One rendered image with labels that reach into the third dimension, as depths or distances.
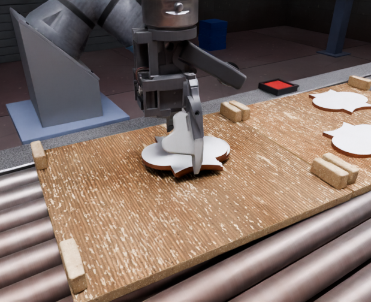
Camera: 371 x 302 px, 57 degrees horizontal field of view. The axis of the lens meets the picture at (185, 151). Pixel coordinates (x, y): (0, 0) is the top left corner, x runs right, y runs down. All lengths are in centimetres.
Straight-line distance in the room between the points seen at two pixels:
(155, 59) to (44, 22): 46
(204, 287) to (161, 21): 32
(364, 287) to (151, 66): 37
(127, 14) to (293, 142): 50
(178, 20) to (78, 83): 49
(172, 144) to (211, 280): 19
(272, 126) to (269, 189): 23
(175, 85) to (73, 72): 45
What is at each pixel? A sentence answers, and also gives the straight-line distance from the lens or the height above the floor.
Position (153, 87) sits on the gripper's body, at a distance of 47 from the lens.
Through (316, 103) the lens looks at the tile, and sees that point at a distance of 85.
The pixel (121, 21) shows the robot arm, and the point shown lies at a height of 110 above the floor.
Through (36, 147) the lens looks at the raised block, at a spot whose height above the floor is 96.
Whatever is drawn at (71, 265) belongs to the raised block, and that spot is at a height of 96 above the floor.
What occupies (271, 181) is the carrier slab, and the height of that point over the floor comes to 94.
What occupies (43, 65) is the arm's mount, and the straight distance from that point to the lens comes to 88.
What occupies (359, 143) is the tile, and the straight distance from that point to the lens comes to 70.
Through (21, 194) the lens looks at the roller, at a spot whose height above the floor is 92.
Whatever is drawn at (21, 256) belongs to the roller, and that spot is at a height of 92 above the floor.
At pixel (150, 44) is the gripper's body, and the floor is 114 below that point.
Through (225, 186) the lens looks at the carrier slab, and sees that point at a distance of 53.
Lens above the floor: 124
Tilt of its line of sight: 30 degrees down
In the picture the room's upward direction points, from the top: straight up
